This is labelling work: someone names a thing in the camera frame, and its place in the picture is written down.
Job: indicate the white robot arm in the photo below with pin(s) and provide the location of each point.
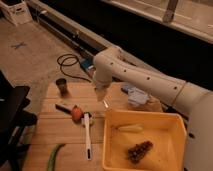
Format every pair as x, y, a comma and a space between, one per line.
187, 98

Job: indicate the yellow plastic tray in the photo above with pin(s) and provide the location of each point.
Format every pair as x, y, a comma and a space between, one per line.
143, 141

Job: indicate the orange round fruit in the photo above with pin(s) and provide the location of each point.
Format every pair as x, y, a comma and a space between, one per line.
76, 113

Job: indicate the light blue cloth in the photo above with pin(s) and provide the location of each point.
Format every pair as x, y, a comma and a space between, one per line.
136, 97

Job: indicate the white crate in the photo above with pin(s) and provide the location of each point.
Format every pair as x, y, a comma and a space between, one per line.
17, 14

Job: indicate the bunch of dark grapes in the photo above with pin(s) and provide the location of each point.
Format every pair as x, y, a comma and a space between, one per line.
136, 153

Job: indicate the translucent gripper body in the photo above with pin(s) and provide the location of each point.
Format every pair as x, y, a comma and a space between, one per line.
101, 92

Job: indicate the black chair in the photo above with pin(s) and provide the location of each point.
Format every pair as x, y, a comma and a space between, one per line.
13, 120

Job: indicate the metal spoon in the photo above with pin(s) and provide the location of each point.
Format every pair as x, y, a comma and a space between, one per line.
105, 104

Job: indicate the metal post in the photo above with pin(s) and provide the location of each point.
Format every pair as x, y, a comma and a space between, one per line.
170, 11

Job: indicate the small metal cup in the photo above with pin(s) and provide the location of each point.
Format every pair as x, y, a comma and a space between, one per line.
61, 83

